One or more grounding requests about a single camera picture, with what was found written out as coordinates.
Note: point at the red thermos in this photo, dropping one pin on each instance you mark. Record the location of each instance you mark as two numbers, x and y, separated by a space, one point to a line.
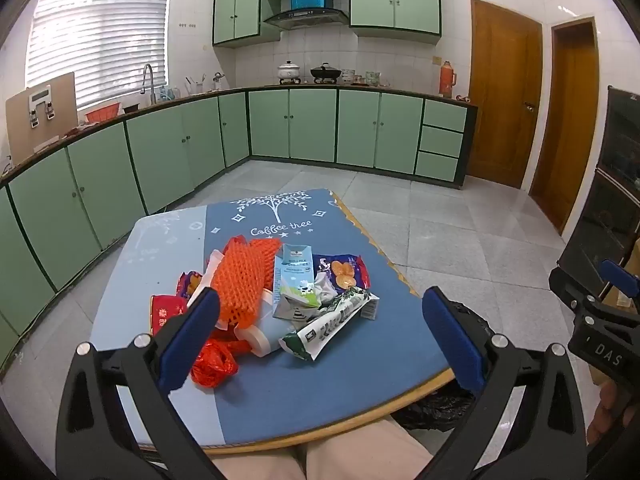
446 80

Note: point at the person's beige pants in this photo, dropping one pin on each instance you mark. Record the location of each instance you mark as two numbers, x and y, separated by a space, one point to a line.
360 455

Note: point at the milk carton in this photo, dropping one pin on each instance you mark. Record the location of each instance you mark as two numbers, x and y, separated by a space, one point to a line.
295 275

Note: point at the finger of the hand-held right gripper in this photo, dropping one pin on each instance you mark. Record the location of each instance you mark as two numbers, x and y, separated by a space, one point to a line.
620 282
567 287

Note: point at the white paper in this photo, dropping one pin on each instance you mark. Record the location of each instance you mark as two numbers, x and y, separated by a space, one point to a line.
326 290

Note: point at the orange foam net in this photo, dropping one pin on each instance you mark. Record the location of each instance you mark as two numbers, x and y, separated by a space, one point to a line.
242 280

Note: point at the purple cookie snack wrapper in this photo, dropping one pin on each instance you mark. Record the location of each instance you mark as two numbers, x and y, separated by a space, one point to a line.
345 270

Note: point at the green white food wrapper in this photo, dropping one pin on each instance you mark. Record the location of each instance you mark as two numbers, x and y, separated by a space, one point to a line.
325 327

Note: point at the white light-blue cup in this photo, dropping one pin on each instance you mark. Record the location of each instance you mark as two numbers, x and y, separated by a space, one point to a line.
272 336

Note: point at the green base cabinets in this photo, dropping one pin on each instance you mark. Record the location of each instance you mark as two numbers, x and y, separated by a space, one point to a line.
310 125

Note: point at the person's right hand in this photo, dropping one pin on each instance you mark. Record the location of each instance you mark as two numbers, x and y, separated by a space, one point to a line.
607 420

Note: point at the red plastic bag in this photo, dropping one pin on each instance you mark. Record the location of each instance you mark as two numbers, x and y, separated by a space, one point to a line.
215 365

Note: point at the white paper strip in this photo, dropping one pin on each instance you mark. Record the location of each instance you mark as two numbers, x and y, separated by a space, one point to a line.
212 265

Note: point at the white window blinds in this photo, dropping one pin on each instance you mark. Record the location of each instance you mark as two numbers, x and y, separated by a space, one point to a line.
100 30

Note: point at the red packet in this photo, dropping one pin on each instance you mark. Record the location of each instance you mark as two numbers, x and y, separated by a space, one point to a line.
167 310

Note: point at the wooden door with frame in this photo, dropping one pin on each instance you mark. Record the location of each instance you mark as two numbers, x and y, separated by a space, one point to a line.
565 135

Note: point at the white pot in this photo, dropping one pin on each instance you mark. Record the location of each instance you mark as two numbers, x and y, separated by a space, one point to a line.
289 71

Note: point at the black wok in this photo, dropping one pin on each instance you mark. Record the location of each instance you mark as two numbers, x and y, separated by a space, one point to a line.
326 72

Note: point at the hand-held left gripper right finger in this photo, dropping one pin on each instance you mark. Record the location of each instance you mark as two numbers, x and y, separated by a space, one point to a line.
452 335

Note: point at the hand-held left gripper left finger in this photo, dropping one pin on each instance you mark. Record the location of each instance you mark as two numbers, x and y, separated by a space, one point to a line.
192 340

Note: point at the closed wooden door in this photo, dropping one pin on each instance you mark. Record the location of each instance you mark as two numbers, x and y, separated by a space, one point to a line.
500 95

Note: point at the utensil holder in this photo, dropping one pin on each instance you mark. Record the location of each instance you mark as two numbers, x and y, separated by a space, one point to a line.
196 87

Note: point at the brown board with white device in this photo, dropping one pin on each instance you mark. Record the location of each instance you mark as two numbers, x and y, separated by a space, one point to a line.
30 135

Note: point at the small purple wrapper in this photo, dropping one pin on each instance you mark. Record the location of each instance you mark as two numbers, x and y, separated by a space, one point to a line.
189 285

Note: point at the red basket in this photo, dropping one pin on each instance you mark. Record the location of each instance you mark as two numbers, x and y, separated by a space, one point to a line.
102 112

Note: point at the black bagged trash bin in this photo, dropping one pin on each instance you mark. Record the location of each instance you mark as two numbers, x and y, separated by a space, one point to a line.
435 410

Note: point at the glass containers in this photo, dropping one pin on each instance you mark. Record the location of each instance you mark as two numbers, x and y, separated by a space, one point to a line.
367 79

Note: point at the metal faucet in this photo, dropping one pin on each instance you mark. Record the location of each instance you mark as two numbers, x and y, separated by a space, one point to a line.
147 80

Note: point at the black glass cabinet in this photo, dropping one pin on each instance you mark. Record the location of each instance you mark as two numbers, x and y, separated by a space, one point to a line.
605 210

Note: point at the blue tablecloth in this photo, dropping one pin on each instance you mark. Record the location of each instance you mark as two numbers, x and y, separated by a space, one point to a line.
310 395

